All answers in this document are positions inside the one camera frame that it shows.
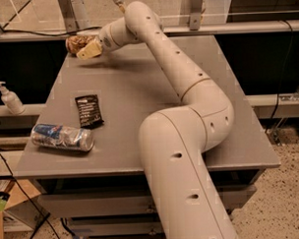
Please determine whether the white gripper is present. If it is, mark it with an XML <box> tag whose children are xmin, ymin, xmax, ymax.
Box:
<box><xmin>77</xmin><ymin>17</ymin><xmax>137</xmax><ymax>60</ymax></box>

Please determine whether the orange soda can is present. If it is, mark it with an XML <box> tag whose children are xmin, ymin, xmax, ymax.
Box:
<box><xmin>65</xmin><ymin>35</ymin><xmax>94</xmax><ymax>54</ymax></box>

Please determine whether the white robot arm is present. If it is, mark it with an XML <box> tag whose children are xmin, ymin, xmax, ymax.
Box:
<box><xmin>78</xmin><ymin>1</ymin><xmax>239</xmax><ymax>239</ymax></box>

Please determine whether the blue silver redbull can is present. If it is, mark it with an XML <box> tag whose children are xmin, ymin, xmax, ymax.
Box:
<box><xmin>30</xmin><ymin>124</ymin><xmax>93</xmax><ymax>152</ymax></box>

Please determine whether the black snack packet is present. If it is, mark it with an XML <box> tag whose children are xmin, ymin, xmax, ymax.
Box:
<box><xmin>75</xmin><ymin>94</ymin><xmax>103</xmax><ymax>129</ymax></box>

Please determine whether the white pump dispenser bottle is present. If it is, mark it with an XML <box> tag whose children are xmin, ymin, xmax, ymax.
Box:
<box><xmin>0</xmin><ymin>82</ymin><xmax>25</xmax><ymax>115</ymax></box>

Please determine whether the grey drawer cabinet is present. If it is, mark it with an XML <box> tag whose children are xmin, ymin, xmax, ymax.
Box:
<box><xmin>9</xmin><ymin>32</ymin><xmax>284</xmax><ymax>239</ymax></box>

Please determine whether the top grey drawer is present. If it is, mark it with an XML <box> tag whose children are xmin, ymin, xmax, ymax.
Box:
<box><xmin>38</xmin><ymin>185</ymin><xmax>257</xmax><ymax>218</ymax></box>

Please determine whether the green object on box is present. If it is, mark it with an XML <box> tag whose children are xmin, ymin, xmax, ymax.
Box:
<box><xmin>0</xmin><ymin>192</ymin><xmax>10</xmax><ymax>211</ymax></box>

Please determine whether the cardboard box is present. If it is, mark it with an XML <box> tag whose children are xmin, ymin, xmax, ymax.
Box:
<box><xmin>0</xmin><ymin>179</ymin><xmax>47</xmax><ymax>239</ymax></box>

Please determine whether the middle grey drawer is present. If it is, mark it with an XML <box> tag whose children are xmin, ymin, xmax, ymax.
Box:
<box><xmin>68</xmin><ymin>212</ymin><xmax>233</xmax><ymax>238</ymax></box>

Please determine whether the grey metal bracket left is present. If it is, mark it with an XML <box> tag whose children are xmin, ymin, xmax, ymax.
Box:
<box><xmin>58</xmin><ymin>0</ymin><xmax>90</xmax><ymax>33</ymax></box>

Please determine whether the grey metal bracket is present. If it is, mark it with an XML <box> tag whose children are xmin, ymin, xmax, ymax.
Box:
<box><xmin>179</xmin><ymin>0</ymin><xmax>205</xmax><ymax>30</ymax></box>
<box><xmin>58</xmin><ymin>0</ymin><xmax>90</xmax><ymax>33</ymax></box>

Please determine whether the black cable on rail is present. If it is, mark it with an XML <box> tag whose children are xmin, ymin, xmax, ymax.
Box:
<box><xmin>2</xmin><ymin>26</ymin><xmax>103</xmax><ymax>40</ymax></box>

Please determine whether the grey metal bracket right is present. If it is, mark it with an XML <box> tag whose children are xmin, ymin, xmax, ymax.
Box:
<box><xmin>179</xmin><ymin>0</ymin><xmax>205</xmax><ymax>30</ymax></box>

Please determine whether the black cable on floor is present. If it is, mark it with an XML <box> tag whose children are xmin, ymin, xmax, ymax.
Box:
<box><xmin>0</xmin><ymin>106</ymin><xmax>66</xmax><ymax>239</ymax></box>

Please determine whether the black cable right side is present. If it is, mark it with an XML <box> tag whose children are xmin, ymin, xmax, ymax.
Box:
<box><xmin>261</xmin><ymin>19</ymin><xmax>299</xmax><ymax>135</ymax></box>

